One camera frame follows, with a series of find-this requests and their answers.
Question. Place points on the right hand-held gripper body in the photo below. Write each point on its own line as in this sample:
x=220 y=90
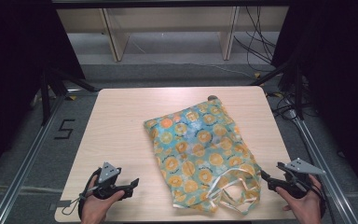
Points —
x=295 y=182

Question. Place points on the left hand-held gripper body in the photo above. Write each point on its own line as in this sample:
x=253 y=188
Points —
x=108 y=172

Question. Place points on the orange print cloth bag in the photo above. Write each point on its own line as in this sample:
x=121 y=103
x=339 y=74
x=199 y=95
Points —
x=199 y=149

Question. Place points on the person's right hand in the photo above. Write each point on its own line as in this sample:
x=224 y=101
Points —
x=304 y=208

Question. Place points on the person's left hand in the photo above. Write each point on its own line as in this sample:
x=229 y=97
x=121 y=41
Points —
x=98 y=207

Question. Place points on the black metal stand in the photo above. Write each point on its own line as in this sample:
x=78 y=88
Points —
x=46 y=93
x=296 y=90

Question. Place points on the yellow tape piece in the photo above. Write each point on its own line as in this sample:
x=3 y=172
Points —
x=257 y=75
x=71 y=97

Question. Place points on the round grey table cap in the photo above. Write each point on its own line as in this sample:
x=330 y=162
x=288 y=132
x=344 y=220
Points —
x=212 y=97

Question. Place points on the black curtain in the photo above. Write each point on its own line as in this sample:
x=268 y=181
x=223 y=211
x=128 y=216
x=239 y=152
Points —
x=338 y=77
x=12 y=62

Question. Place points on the aluminium floor rail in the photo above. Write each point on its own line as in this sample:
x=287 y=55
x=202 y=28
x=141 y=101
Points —
x=323 y=161
x=28 y=161

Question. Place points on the grey table edge bracket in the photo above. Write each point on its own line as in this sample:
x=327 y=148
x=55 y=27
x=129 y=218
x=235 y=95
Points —
x=60 y=204

